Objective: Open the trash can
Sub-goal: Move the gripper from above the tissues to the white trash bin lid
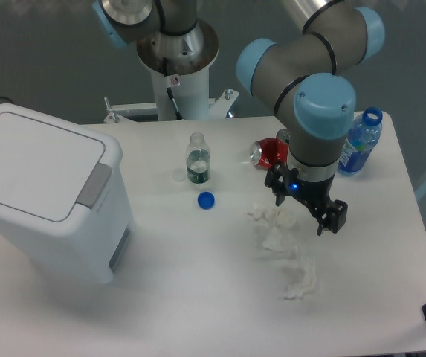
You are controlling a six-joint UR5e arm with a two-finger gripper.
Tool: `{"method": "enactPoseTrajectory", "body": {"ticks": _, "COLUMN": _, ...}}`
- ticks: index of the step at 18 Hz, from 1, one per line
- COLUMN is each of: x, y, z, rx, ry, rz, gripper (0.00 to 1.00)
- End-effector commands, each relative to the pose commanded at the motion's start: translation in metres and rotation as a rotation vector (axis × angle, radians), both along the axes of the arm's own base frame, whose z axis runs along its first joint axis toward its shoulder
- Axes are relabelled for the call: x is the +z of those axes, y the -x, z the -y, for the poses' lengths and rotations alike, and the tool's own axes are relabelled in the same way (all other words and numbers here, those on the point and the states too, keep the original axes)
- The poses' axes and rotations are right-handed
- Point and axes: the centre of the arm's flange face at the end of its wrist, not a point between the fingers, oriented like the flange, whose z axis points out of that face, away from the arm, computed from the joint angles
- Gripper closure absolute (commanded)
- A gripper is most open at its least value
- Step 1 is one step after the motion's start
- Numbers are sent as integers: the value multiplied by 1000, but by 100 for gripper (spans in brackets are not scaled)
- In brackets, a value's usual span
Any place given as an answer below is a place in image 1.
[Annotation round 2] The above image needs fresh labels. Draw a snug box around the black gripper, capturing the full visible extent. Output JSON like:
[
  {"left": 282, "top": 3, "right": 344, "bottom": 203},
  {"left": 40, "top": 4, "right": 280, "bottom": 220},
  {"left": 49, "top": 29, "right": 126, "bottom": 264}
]
[{"left": 265, "top": 161, "right": 348, "bottom": 236}]

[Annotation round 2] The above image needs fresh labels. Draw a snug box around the white push-button trash can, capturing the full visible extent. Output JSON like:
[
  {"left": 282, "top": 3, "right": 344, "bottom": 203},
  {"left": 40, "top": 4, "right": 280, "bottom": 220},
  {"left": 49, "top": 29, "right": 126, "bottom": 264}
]
[{"left": 0, "top": 103, "right": 134, "bottom": 283}]

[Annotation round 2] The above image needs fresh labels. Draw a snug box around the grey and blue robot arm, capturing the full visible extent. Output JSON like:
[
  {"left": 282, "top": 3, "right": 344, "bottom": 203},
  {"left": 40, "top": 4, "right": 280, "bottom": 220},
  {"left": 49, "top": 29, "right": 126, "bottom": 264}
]
[{"left": 93, "top": 1, "right": 385, "bottom": 233}]

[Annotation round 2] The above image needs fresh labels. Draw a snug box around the crushed red soda can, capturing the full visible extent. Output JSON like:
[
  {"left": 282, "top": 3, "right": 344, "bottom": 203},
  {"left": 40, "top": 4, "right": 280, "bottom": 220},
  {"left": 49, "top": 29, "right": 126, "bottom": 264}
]
[{"left": 249, "top": 129, "right": 290, "bottom": 170}]

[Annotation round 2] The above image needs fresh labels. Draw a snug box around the crumpled white tissue upper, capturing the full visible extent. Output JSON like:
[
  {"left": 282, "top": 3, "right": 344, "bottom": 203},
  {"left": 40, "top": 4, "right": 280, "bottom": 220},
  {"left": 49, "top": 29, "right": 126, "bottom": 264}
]
[{"left": 247, "top": 204, "right": 298, "bottom": 255}]

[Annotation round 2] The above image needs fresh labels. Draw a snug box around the crumpled white tissue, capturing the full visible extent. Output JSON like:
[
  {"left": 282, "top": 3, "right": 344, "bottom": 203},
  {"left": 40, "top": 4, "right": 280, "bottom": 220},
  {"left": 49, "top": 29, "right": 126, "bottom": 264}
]
[
  {"left": 247, "top": 204, "right": 298, "bottom": 255},
  {"left": 282, "top": 257, "right": 317, "bottom": 300}
]

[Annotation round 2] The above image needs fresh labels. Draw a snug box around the crumpled white tissue lower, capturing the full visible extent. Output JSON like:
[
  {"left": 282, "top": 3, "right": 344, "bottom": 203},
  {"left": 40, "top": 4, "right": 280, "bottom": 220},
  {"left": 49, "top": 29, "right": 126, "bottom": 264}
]
[{"left": 282, "top": 257, "right": 317, "bottom": 300}]

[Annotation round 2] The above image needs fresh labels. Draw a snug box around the blue plastic drink bottle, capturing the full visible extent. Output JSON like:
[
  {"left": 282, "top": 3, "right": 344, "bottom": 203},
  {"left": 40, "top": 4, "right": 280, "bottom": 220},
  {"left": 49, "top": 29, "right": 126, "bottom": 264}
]
[{"left": 338, "top": 106, "right": 383, "bottom": 176}]

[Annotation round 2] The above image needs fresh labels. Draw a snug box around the blue bottle cap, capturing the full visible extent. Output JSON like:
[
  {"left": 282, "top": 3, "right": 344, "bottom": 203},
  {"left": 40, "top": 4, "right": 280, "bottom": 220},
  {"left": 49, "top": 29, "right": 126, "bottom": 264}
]
[{"left": 197, "top": 191, "right": 216, "bottom": 210}]

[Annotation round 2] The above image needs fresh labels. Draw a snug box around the clear bottle green label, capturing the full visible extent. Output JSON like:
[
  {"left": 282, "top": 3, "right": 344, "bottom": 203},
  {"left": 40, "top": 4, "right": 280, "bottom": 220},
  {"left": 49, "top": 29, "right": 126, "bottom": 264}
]
[{"left": 185, "top": 132, "right": 210, "bottom": 184}]

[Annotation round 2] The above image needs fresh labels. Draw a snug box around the white bottle cap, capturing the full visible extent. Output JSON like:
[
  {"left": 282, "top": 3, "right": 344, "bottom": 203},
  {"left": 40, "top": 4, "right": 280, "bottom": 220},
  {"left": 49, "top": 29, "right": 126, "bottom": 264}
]
[{"left": 172, "top": 169, "right": 186, "bottom": 182}]

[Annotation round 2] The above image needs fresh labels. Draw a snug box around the white table frame bracket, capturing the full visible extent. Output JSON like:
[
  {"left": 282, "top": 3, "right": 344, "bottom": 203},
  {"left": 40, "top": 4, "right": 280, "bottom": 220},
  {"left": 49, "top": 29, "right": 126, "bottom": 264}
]
[{"left": 103, "top": 89, "right": 239, "bottom": 123}]

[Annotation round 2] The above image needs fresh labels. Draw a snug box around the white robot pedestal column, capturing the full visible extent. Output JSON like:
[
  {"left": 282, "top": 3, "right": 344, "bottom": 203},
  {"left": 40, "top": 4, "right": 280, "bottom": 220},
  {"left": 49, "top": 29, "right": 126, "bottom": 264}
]
[{"left": 137, "top": 19, "right": 219, "bottom": 120}]

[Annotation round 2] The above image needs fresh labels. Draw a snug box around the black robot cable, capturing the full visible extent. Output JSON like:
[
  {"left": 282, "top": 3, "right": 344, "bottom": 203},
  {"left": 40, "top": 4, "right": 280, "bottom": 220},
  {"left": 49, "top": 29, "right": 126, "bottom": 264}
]
[{"left": 161, "top": 57, "right": 184, "bottom": 121}]

